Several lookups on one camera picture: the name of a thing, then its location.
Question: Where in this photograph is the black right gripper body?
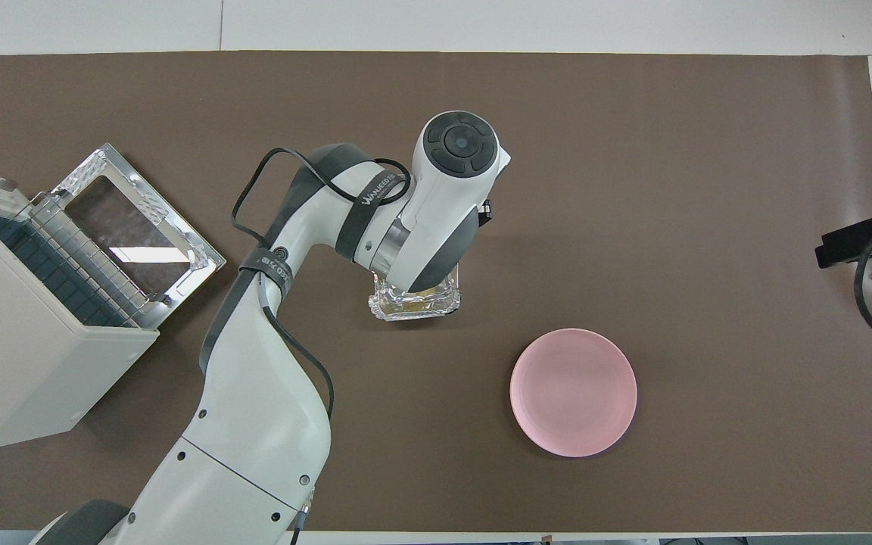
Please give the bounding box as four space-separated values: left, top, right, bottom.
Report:
816 213 872 269

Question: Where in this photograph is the aluminium foil tray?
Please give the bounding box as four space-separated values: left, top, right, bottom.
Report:
368 265 461 322

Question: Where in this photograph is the glass oven door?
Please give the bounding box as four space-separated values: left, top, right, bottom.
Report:
50 142 227 307

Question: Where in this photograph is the cream toaster oven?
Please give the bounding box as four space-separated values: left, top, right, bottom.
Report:
0 159 160 453

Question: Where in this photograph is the brown table mat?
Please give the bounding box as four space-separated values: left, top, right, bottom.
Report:
0 51 872 533

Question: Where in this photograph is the pink round plate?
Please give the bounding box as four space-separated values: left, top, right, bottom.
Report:
510 328 638 458

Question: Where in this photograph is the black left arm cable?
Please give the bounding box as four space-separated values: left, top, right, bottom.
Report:
230 148 412 422

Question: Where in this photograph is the wire oven rack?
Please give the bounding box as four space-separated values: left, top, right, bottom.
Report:
0 193 160 328

